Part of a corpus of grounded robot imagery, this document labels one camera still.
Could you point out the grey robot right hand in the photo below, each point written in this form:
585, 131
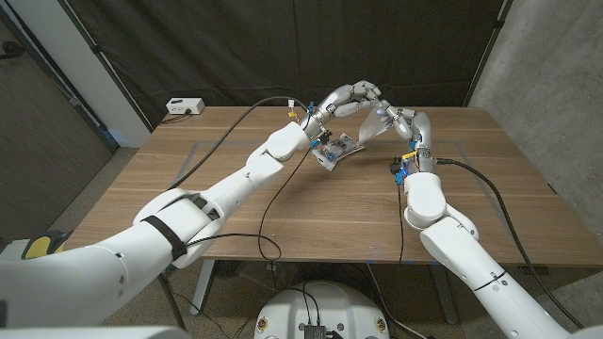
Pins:
419, 129

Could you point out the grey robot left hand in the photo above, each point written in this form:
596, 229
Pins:
341, 101

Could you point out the white mailer package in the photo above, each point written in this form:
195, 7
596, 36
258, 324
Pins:
374, 126

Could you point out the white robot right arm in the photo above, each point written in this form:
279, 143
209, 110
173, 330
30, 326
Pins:
424, 198

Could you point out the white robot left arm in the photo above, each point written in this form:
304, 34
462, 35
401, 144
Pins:
254, 169

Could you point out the clear bag of parts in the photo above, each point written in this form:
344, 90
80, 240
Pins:
337, 153

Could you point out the black backdrop curtain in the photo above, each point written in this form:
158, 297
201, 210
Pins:
306, 47

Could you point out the black backdrop stand pole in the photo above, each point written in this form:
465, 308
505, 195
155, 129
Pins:
99, 53
498, 23

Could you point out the white power strip box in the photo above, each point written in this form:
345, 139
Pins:
185, 106

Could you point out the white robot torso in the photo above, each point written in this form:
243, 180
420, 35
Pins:
330, 306

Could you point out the black round object under table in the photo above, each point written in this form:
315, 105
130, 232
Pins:
226, 269

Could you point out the yellow black foot pedal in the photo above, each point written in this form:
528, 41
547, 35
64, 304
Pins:
37, 246

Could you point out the white floor mat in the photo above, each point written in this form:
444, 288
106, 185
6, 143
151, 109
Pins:
11, 247

